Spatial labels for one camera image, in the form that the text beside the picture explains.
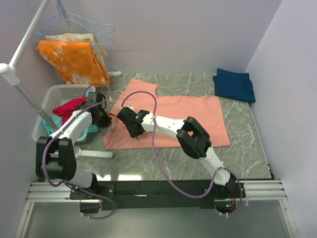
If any salmon pink t shirt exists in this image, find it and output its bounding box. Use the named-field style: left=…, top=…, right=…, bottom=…
left=103, top=78, right=231, bottom=151

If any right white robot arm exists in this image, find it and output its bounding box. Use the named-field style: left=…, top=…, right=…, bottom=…
left=117, top=107, right=237, bottom=199

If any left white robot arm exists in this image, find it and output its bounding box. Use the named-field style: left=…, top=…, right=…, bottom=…
left=35, top=92, right=111, bottom=199

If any magenta t shirt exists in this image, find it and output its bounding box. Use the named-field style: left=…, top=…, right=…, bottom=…
left=53, top=97, right=88, bottom=125

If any teal t shirt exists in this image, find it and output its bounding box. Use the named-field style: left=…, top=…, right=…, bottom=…
left=43, top=85, right=96, bottom=127

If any white laundry basket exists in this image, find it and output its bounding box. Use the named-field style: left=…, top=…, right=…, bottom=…
left=32, top=84, right=89, bottom=141

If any orange white cloth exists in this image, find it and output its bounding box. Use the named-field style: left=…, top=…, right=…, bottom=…
left=36, top=40, right=109, bottom=85

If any beige cloth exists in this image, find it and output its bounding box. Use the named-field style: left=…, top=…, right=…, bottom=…
left=45, top=33, right=107, bottom=58

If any black base beam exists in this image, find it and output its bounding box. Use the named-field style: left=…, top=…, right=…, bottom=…
left=69, top=179, right=248, bottom=214

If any white clothes rack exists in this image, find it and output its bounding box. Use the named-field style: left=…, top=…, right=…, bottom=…
left=0, top=0, right=115, bottom=163

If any folded blue t shirt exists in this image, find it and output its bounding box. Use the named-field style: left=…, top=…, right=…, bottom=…
left=212, top=68, right=256, bottom=104

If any wooden stick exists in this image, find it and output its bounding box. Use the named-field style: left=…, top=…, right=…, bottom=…
left=57, top=0, right=75, bottom=34

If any aluminium rail frame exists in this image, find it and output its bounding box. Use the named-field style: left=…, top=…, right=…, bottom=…
left=15, top=179, right=299, bottom=238

